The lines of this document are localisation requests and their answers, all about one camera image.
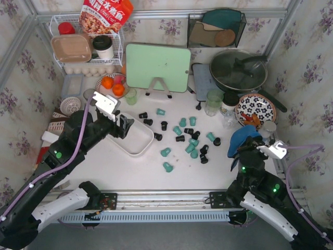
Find metal cutting board stand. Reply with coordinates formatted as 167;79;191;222
145;77;173;99

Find white salt bottle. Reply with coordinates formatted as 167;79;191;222
259;121;277;139

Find orange tangerine right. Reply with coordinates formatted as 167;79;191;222
112;84;125;96

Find clear plastic bottle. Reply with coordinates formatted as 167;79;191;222
223;111;238;129

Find white spatula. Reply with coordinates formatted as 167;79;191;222
42;131;59;144

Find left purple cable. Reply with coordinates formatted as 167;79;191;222
0;95;96;222

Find egg carton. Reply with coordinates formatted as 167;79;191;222
63;65;118;77

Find purple cable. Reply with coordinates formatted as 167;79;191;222
275;143;333;240
0;95;96;222

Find black lidded jar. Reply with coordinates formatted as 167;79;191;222
220;92;239;115

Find white storage basket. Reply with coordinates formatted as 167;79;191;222
106;112;154;157

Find clear blue-rimmed container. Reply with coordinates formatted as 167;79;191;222
61;74;84;98

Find green glass cup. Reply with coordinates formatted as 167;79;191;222
124;88;137;105
204;90;224;117

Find white lattice bowl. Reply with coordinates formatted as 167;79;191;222
60;97;81;116

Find floral patterned plate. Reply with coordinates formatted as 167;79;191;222
235;93;277;129

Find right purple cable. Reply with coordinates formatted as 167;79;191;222
275;143;333;240

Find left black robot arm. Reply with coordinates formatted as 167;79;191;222
1;92;134;249

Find grey glass cup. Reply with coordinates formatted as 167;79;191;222
83;89;96;106

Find green glass cup left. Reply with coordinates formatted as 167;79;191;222
124;88;137;105

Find blue grey cloth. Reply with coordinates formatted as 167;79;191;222
227;125;263;171

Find pink fruit plate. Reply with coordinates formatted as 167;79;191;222
95;73;129;99

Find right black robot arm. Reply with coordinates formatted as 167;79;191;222
226;136;332;249

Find green glass cup right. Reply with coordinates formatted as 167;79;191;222
204;90;224;117

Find orange tangerine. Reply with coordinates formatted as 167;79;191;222
101;76;114;89
112;84;125;96

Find orange tangerine left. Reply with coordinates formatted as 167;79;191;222
101;76;114;89

